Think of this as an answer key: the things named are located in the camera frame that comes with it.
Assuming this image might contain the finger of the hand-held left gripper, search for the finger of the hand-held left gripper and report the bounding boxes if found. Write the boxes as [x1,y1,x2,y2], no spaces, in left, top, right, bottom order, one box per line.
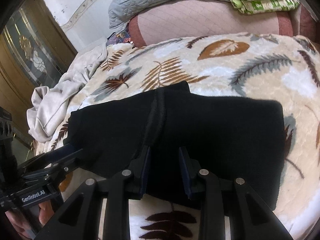
[17,144,84,172]
[22,158,80,181]

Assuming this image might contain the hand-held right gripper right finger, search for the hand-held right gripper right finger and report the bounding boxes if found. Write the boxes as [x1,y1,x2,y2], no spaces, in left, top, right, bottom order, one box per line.
[178,147,294,240]

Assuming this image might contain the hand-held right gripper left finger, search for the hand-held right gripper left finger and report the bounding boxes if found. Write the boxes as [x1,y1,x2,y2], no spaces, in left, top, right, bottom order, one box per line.
[41,146,152,240]

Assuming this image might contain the black pants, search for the black pants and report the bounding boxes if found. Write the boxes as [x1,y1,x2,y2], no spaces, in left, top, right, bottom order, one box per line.
[62,81,285,212]

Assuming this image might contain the person's left hand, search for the person's left hand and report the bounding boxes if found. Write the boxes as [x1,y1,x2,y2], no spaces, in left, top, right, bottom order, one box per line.
[5,201,55,239]

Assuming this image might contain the beige crumpled cloth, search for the beige crumpled cloth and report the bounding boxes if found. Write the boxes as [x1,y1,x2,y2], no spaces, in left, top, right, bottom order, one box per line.
[26,40,109,144]

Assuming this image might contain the wooden door with glass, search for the wooden door with glass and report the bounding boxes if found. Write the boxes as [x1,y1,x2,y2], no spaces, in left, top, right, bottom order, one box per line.
[0,0,78,155]

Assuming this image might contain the leaf print plush blanket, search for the leaf print plush blanket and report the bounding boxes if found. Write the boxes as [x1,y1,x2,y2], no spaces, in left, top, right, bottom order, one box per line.
[35,31,320,240]

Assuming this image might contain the colourful printed item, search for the colourful printed item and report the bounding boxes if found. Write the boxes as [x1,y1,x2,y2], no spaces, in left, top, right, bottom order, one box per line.
[107,30,135,47]

